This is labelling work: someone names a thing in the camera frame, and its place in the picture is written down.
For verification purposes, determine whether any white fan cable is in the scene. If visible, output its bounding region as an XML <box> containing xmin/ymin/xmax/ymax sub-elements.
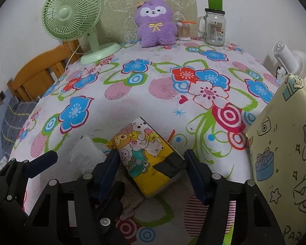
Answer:
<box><xmin>65</xmin><ymin>41</ymin><xmax>83</xmax><ymax>69</ymax></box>

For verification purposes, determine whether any cartoon print tissue pack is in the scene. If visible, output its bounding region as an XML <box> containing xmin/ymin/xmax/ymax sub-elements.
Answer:
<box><xmin>106</xmin><ymin>117</ymin><xmax>186</xmax><ymax>198</ymax></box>

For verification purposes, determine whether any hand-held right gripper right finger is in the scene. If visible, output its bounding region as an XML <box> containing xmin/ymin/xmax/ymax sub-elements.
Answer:
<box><xmin>184</xmin><ymin>149</ymin><xmax>286</xmax><ymax>245</ymax></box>

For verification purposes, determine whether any white standing fan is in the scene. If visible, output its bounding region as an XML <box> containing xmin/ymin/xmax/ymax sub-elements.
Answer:
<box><xmin>272</xmin><ymin>41</ymin><xmax>306</xmax><ymax>85</ymax></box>

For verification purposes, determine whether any green patterned wall panel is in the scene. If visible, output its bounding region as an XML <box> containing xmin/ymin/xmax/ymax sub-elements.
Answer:
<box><xmin>99</xmin><ymin>0</ymin><xmax>196</xmax><ymax>45</ymax></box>

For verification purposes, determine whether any glass jar mug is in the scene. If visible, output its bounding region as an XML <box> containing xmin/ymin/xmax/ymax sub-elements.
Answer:
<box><xmin>197</xmin><ymin>8</ymin><xmax>226</xmax><ymax>46</ymax></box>

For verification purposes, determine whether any cotton swab container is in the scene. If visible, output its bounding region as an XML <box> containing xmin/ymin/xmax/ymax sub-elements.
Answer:
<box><xmin>176</xmin><ymin>20</ymin><xmax>197</xmax><ymax>41</ymax></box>

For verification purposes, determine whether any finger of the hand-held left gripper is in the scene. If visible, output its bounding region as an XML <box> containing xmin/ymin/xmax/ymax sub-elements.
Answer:
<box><xmin>95</xmin><ymin>182</ymin><xmax>126</xmax><ymax>233</ymax></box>
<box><xmin>5</xmin><ymin>150</ymin><xmax>58</xmax><ymax>184</ymax></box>

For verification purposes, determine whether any white tissue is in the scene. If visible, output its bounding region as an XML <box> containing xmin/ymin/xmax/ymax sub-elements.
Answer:
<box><xmin>68</xmin><ymin>136</ymin><xmax>108</xmax><ymax>182</ymax></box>

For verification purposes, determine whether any green desk fan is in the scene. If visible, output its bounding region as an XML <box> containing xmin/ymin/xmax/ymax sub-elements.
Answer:
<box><xmin>42</xmin><ymin>0</ymin><xmax>121</xmax><ymax>65</ymax></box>

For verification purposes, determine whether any yellow cartoon print storage box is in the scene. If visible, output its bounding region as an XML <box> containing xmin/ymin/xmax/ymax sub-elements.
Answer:
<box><xmin>246</xmin><ymin>73</ymin><xmax>306</xmax><ymax>245</ymax></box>

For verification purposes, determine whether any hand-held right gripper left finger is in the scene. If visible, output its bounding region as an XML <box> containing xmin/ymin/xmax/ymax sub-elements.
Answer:
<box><xmin>24</xmin><ymin>149</ymin><xmax>121</xmax><ymax>245</ymax></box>

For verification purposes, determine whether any green plastic cup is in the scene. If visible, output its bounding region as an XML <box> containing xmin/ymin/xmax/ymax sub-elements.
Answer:
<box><xmin>207</xmin><ymin>0</ymin><xmax>223</xmax><ymax>10</ymax></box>

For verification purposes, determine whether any purple plush toy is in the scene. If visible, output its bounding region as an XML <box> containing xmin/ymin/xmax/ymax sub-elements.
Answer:
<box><xmin>134</xmin><ymin>0</ymin><xmax>177</xmax><ymax>48</ymax></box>

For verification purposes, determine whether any grey plaid pillow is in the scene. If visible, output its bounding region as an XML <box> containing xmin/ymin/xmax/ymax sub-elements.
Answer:
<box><xmin>1</xmin><ymin>97</ymin><xmax>39</xmax><ymax>159</ymax></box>

